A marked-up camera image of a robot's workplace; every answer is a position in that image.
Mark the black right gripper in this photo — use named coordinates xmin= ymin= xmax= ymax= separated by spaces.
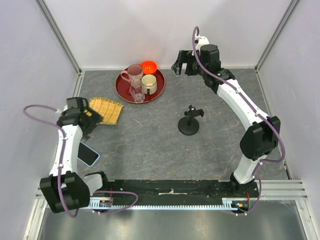
xmin=172 ymin=50 xmax=208 ymax=77

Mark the smartphone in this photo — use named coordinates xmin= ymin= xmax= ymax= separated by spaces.
xmin=77 ymin=142 xmax=101 ymax=167

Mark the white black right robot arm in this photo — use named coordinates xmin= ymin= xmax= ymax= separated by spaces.
xmin=171 ymin=44 xmax=281 ymax=197

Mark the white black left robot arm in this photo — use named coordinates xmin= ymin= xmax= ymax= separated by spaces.
xmin=39 ymin=97 xmax=110 ymax=214

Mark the black phone stand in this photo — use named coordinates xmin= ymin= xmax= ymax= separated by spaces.
xmin=178 ymin=105 xmax=204 ymax=136

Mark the yellow bamboo tray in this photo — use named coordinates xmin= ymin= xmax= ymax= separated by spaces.
xmin=88 ymin=97 xmax=123 ymax=125

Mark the orange bowl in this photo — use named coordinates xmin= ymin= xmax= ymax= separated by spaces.
xmin=140 ymin=60 xmax=158 ymax=75

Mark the cream ceramic mug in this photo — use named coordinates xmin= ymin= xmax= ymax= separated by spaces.
xmin=141 ymin=74 xmax=157 ymax=96

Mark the pink floral mug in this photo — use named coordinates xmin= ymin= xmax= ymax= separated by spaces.
xmin=120 ymin=64 xmax=144 ymax=88

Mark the round red tray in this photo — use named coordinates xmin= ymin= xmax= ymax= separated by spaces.
xmin=114 ymin=66 xmax=166 ymax=104

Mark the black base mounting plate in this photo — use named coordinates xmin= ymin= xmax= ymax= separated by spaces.
xmin=105 ymin=179 xmax=259 ymax=205

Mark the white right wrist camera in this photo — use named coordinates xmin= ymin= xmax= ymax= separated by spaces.
xmin=194 ymin=35 xmax=210 ymax=51

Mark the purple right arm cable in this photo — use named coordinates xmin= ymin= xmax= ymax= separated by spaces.
xmin=191 ymin=26 xmax=287 ymax=216

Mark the slotted grey cable duct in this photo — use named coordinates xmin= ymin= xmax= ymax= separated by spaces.
xmin=82 ymin=197 xmax=250 ymax=212

